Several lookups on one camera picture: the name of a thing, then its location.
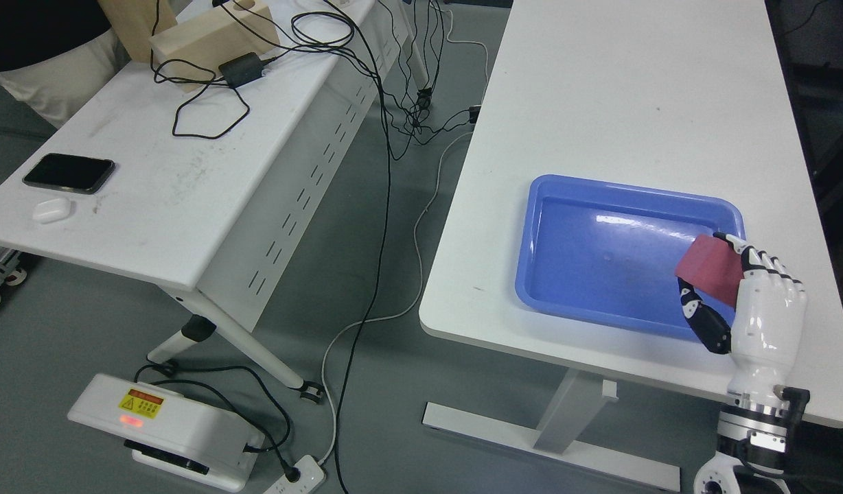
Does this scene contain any black power adapter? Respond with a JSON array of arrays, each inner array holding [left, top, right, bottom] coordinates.
[[218, 53, 264, 89]]

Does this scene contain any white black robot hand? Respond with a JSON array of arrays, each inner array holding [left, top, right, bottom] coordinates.
[[677, 232, 807, 407]]

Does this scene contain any pink red block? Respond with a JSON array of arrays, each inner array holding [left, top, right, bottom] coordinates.
[[673, 235, 743, 309]]

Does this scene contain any white folding table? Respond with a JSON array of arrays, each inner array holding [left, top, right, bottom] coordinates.
[[0, 0, 422, 405]]

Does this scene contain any blue plastic tray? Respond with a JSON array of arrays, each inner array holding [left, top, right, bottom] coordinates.
[[513, 174, 745, 342]]

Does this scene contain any wooden block box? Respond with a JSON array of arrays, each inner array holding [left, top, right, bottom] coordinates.
[[150, 1, 279, 91]]

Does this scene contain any black plug cable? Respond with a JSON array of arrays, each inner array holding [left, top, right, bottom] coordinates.
[[133, 360, 302, 481]]

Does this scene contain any black smartphone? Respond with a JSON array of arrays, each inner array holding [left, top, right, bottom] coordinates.
[[22, 153, 117, 195]]

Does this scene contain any white cable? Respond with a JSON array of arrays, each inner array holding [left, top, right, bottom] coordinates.
[[319, 7, 491, 467]]

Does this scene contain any white desk with T-leg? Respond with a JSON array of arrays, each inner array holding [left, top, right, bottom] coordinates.
[[419, 1, 843, 492]]

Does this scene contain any white power strip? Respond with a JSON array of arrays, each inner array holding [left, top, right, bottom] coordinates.
[[264, 456, 327, 494]]

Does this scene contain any white earbuds case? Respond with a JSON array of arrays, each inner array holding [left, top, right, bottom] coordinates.
[[32, 197, 74, 224]]

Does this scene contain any white device with warning label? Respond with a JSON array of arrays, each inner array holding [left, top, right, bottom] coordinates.
[[67, 373, 264, 492]]

